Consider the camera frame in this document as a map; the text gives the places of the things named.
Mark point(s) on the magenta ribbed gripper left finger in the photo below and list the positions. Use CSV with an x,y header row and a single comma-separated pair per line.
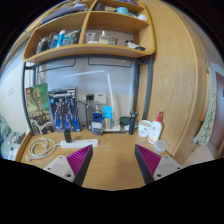
x,y
73,167

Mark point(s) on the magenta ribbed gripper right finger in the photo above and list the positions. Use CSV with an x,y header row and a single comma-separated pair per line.
x,y
153,166

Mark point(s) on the black charger plug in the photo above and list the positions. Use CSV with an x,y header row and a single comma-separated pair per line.
x,y
67,135

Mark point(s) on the clear plastic container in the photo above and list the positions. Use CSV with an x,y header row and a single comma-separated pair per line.
x,y
160,146

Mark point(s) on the white power strip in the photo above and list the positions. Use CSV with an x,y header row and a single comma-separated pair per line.
x,y
79,143

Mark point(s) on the white bottle red cap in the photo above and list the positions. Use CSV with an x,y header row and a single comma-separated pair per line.
x,y
155,129

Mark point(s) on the white mug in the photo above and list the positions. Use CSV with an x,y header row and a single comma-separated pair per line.
x,y
143,128

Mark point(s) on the black electric shaver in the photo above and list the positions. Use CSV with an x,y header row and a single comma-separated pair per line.
x,y
132,122

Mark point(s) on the white desk lamp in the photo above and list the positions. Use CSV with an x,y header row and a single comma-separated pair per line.
x,y
110,125

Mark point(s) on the dark green round tin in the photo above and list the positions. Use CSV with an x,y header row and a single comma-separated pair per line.
x,y
125,120

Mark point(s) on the blue small box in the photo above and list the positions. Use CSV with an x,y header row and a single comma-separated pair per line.
x,y
97,123

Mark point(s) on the dark water bottle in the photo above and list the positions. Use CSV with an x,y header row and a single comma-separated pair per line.
x,y
89,110

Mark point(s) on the blue robot model box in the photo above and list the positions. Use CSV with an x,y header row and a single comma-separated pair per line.
x,y
64,109

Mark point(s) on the green Groot toy box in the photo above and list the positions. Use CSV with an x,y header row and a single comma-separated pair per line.
x,y
38,109

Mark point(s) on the perfume bottle on shelf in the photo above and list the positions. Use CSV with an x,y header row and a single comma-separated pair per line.
x,y
103,39

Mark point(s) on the clear measuring cup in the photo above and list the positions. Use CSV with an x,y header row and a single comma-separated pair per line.
x,y
90,37

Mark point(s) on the blue tube on shelf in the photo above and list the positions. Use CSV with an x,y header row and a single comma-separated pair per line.
x,y
60,38

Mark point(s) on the wooden wall shelf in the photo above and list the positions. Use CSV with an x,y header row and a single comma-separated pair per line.
x,y
135,36

